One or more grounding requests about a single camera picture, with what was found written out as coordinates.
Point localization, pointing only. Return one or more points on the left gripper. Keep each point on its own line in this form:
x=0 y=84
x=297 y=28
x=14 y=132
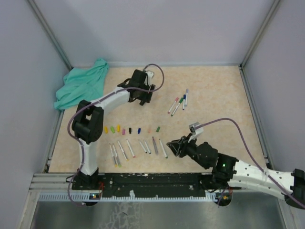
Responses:
x=146 y=98

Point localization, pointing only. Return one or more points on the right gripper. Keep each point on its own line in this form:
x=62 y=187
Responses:
x=175 y=145

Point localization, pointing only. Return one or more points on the purple cap pen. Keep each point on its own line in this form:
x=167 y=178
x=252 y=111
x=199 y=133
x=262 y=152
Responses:
x=155 y=145

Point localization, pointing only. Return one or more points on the yellow cap marker pen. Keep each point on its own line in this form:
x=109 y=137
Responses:
x=123 y=152

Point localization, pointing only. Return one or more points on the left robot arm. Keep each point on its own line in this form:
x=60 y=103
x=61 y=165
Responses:
x=87 y=125

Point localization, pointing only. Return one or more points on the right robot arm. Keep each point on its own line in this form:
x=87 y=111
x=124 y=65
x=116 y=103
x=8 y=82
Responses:
x=228 y=171

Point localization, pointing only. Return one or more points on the green cap pen right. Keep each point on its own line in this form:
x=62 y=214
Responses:
x=177 y=106

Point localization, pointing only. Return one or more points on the lilac cap pen right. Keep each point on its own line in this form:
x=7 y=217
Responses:
x=186 y=97

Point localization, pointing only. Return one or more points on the teal cloth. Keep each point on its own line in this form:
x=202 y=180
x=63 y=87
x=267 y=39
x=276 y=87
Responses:
x=82 y=84

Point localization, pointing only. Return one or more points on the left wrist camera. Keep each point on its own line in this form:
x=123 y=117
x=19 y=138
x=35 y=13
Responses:
x=149 y=77

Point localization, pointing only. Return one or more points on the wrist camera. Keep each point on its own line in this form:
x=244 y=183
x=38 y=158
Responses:
x=195 y=130
x=149 y=77

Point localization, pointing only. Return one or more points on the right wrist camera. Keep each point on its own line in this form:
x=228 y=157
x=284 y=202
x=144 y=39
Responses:
x=195 y=130

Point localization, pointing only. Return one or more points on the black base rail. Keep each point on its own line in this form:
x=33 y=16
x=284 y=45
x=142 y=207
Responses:
x=149 y=185

